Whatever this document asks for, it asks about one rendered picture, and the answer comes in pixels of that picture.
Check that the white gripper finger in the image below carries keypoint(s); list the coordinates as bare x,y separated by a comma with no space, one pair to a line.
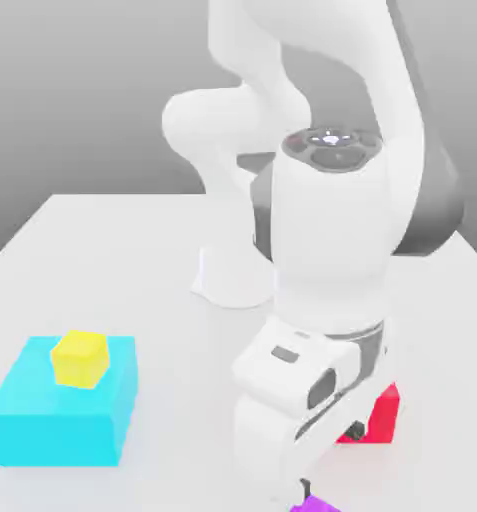
354,430
305,488

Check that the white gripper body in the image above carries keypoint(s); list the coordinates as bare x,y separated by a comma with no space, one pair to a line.
266,444

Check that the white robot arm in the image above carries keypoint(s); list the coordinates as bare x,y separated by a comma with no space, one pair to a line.
330,240

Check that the small purple cube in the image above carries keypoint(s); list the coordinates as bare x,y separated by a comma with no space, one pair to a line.
314,504

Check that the small red cube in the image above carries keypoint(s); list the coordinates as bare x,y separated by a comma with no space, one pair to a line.
384,420

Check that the small yellow cube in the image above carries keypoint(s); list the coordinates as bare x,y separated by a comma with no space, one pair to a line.
80,360

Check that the large cyan box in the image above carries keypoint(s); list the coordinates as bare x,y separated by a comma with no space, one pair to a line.
54,424

